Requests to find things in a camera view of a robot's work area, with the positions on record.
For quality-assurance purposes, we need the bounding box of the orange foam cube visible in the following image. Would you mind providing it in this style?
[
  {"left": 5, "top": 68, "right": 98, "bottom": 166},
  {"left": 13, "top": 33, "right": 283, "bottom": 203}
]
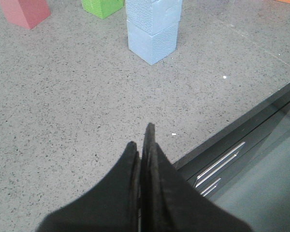
[{"left": 276, "top": 0, "right": 290, "bottom": 4}]

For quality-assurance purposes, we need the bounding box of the dark cabinet with handles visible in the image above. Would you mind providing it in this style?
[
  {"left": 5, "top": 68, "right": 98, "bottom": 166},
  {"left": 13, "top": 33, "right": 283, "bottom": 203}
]
[{"left": 179, "top": 83, "right": 290, "bottom": 232}]

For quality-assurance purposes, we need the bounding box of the light blue foam cube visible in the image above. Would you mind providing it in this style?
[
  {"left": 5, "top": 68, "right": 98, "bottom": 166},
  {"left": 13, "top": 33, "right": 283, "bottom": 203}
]
[
  {"left": 125, "top": 0, "right": 182, "bottom": 35},
  {"left": 127, "top": 21, "right": 179, "bottom": 65}
]

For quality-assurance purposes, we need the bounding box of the red foam cube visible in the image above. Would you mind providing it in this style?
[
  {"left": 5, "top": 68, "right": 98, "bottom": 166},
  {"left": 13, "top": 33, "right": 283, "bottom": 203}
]
[{"left": 0, "top": 0, "right": 51, "bottom": 29}]

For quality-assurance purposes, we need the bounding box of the green foam cube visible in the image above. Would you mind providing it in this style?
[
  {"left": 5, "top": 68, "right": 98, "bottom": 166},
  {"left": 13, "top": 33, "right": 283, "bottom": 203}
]
[{"left": 82, "top": 0, "right": 123, "bottom": 19}]

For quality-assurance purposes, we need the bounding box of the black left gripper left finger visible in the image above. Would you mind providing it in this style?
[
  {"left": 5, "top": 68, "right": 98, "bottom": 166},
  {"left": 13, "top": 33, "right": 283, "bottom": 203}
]
[{"left": 37, "top": 142, "right": 140, "bottom": 232}]

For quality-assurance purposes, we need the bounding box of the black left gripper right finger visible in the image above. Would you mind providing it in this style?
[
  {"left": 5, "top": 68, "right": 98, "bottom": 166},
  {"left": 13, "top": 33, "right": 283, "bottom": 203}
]
[{"left": 140, "top": 123, "right": 252, "bottom": 232}]

